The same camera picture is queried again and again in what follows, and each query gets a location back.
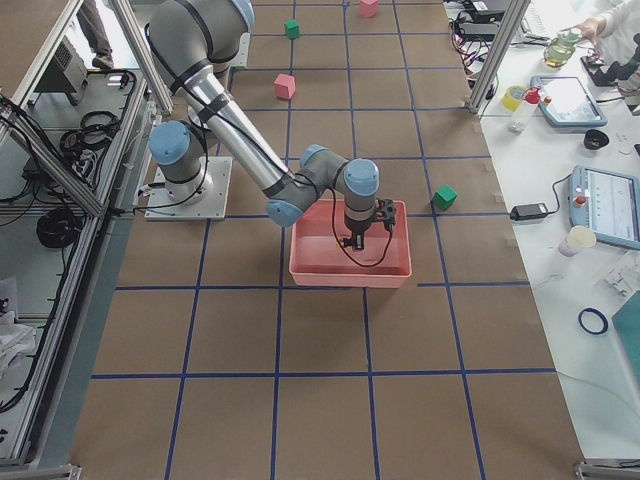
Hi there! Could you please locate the black power adapter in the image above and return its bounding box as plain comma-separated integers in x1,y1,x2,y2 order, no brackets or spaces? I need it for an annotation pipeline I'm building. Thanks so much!
509,203,550,221

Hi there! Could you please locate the clear spray bottle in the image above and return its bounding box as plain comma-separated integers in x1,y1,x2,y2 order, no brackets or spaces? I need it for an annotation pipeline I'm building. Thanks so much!
508,86,541,134

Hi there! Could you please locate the teach pendant tablet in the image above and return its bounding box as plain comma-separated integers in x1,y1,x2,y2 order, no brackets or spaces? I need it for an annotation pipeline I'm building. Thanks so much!
568,165,639,250
530,75,608,129

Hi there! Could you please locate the white paper cup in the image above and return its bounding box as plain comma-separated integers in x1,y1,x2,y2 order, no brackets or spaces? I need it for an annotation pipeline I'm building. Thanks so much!
558,225,597,257

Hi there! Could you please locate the yellow tape roll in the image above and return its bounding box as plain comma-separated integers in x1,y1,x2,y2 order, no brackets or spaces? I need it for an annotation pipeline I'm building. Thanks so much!
501,85,527,112

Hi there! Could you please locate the pink foam cube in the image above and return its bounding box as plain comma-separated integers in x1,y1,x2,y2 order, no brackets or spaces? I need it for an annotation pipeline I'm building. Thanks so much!
273,74,296,100
358,0,379,18

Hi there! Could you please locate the teach pendant tablet near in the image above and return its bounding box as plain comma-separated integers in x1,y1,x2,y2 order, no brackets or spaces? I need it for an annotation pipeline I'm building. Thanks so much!
568,165,639,250

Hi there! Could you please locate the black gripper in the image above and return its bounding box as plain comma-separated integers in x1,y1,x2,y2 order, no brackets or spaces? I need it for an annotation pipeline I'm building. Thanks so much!
343,198,396,250

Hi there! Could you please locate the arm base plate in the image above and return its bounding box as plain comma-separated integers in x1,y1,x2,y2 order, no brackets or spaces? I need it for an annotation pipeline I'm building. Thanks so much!
144,156,232,222

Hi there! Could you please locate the blue tape ring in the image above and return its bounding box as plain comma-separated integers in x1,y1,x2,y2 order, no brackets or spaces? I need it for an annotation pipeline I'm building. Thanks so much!
578,308,609,336

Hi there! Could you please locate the pink foam cube far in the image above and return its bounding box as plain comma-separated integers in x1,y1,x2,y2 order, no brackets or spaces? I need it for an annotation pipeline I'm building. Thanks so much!
358,0,379,18

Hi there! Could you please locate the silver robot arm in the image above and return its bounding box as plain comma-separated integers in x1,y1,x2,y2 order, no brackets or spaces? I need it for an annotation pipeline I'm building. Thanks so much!
145,0,396,250

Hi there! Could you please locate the green foam cube near bin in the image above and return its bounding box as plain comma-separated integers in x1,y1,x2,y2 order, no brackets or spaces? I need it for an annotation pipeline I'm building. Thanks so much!
431,184,458,210

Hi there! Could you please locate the pink plastic bin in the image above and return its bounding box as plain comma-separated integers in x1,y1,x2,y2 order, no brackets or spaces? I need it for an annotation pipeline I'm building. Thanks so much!
289,199,412,288

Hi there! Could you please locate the aluminium frame post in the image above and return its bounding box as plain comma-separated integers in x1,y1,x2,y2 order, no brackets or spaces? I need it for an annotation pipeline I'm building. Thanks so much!
466,0,530,113

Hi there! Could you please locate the teach pendant tablet far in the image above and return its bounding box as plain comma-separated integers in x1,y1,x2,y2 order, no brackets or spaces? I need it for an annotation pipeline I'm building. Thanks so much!
530,75,608,129

